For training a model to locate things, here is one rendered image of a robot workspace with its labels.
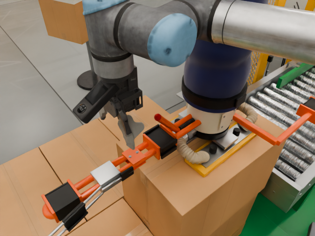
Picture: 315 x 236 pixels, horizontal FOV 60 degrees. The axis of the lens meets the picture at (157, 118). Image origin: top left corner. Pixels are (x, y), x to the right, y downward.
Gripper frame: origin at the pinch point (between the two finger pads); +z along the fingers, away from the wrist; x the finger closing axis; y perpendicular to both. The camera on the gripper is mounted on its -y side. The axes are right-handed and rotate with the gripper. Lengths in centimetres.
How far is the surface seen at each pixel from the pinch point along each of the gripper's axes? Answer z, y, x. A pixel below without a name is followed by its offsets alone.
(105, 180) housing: 12.6, -6.6, -2.4
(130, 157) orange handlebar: 12.5, 4.0, 0.0
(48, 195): 11.8, -21.2, 2.6
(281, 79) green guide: 58, 149, 23
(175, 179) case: 27.2, 17.0, -7.5
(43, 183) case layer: 67, -17, 54
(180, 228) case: 35.6, 9.3, -19.1
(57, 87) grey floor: 122, 46, 210
